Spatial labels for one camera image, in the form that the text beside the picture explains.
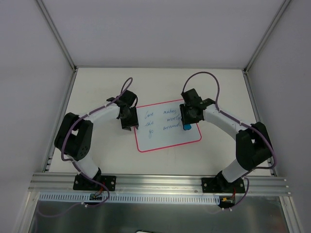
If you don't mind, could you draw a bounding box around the blue whiteboard eraser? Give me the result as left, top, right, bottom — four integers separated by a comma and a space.
183, 124, 191, 131

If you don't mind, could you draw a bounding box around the pink framed whiteboard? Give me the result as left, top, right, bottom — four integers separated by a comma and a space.
134, 100, 202, 153

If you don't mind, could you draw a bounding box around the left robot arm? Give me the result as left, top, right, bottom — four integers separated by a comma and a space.
54, 90, 139, 191

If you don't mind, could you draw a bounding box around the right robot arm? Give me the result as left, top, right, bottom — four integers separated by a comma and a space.
179, 88, 274, 192

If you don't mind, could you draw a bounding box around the right aluminium frame post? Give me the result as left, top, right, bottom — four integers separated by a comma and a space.
243, 0, 292, 73

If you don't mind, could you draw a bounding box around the aluminium frame post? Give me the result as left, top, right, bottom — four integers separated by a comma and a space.
35, 0, 78, 72
243, 0, 292, 73

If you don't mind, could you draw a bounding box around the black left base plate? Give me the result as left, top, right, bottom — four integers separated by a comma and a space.
73, 174, 117, 191

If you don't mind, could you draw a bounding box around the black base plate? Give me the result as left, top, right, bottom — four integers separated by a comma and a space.
201, 177, 246, 194
73, 174, 117, 191

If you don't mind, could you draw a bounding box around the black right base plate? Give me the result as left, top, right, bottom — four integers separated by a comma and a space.
201, 177, 246, 194

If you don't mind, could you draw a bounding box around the aluminium mounting rail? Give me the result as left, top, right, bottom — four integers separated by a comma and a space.
28, 172, 292, 197

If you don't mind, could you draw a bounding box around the white slotted cable duct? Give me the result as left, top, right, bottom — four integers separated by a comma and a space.
38, 192, 220, 205

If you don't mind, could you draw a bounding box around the left aluminium frame post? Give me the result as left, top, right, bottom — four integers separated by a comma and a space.
35, 0, 78, 72

